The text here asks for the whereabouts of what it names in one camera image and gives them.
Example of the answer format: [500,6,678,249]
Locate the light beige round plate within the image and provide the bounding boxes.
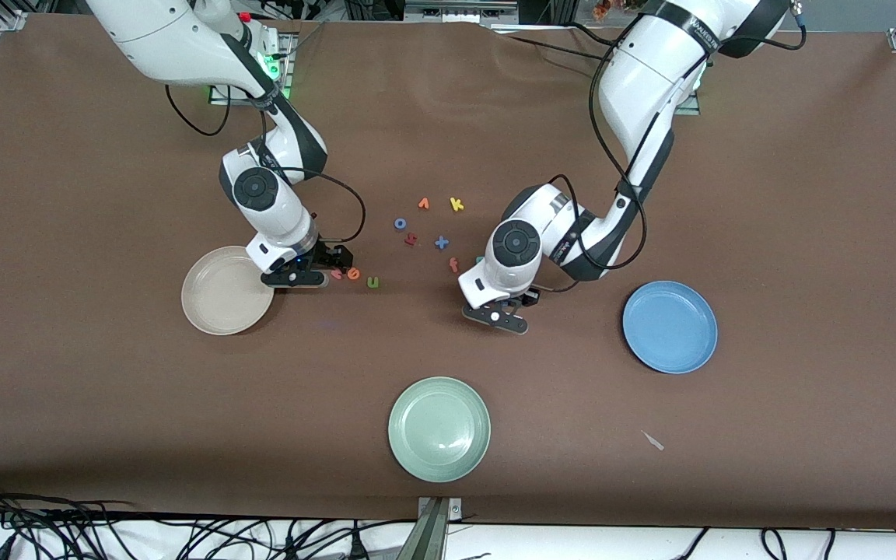
[181,246,276,336]

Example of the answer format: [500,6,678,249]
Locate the blue round plate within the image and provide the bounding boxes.
[622,281,719,375]

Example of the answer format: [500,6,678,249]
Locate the pale green round plate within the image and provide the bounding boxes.
[388,376,492,484]

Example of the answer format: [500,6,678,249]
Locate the brown table cover sheet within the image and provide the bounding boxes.
[0,12,896,530]

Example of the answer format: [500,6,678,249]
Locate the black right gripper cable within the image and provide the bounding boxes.
[277,167,367,246]

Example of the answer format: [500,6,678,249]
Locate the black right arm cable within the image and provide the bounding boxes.
[164,82,233,138]

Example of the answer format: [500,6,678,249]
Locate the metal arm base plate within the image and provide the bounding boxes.
[677,47,702,117]
[209,31,295,107]

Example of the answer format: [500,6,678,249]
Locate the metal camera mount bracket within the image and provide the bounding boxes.
[415,496,464,560]

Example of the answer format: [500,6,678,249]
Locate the black cable on table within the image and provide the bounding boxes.
[487,27,628,63]

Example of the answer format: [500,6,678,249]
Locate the grey metal frame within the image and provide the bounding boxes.
[403,0,520,24]

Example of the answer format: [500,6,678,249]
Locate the tangled black floor cables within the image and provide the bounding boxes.
[0,482,418,560]

